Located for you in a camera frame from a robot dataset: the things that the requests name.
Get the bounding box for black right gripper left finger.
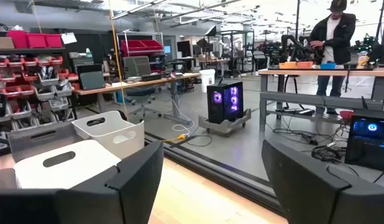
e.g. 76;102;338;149
0;140;165;224

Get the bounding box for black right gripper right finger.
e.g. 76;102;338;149
261;139;384;224

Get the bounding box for white plastic bin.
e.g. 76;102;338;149
13;139;122;190

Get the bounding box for light grey plastic bin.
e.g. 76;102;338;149
70;110;146;160

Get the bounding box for computer tower blue light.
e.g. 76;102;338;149
344;108;384;174

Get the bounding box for smoky translucent plastic bin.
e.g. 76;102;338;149
7;121;83;163
0;167;17;191

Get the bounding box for grey wheeled dolly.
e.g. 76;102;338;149
198;108;253;136

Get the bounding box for dark monitor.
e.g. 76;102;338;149
76;63;106;91

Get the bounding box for grey workbench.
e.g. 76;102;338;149
258;67;384;132

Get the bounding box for long wooden desk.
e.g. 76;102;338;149
72;72;201;125

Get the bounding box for parts shelf red bins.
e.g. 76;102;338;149
0;29;80;152

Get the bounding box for computer tower purple fans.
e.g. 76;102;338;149
206;80;245;124

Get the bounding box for grey office chair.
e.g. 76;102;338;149
122;55;163;119

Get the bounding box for person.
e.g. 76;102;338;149
309;0;357;115

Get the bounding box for white bucket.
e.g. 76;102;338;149
199;68;217;94

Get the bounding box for rack with red bins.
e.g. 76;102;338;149
116;30;164;58

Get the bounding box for black floor cable tangle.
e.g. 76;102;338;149
266;116;351;164

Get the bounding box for black aluminium frame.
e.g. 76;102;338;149
144;132;288;217

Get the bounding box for yellow extension cord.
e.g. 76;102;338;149
161;134;188;144

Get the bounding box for white floor cable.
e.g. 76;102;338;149
171;99;196;136

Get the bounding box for black floor cable loop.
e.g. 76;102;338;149
179;133;213;148

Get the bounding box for yellow hanging cable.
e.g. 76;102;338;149
107;0;131;121

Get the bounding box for black frame workcell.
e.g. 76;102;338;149
204;24;255;77

